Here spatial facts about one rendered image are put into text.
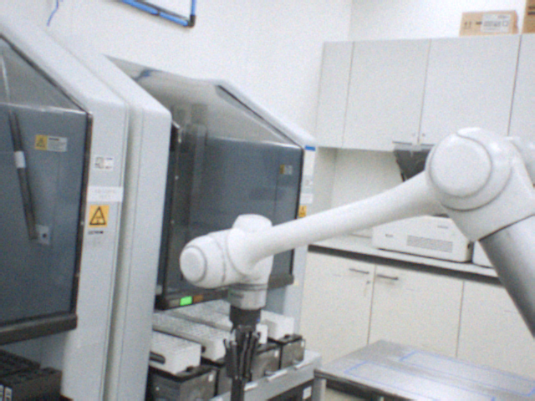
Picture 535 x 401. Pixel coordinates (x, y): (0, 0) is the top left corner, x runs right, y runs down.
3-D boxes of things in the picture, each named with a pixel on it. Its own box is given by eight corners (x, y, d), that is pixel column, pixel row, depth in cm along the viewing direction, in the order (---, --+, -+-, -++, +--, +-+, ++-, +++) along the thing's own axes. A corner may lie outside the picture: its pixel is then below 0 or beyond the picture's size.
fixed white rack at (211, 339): (130, 339, 183) (133, 317, 183) (155, 333, 192) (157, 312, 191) (213, 365, 167) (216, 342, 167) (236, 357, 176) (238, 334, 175)
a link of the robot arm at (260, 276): (240, 275, 156) (210, 281, 144) (246, 211, 155) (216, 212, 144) (278, 281, 151) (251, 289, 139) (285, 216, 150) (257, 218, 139)
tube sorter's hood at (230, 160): (24, 276, 181) (42, 45, 177) (173, 259, 232) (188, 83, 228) (164, 312, 153) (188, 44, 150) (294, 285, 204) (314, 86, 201)
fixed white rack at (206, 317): (167, 330, 196) (170, 310, 196) (189, 325, 204) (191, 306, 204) (247, 353, 180) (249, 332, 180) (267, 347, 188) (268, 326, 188)
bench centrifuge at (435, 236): (368, 248, 382) (379, 141, 378) (409, 244, 433) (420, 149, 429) (462, 265, 350) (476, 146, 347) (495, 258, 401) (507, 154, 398)
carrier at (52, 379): (53, 398, 133) (57, 368, 132) (60, 400, 132) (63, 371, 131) (2, 414, 123) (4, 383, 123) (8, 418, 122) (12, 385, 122)
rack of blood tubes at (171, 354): (87, 350, 170) (89, 327, 170) (116, 343, 179) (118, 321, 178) (173, 379, 154) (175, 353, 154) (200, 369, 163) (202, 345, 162)
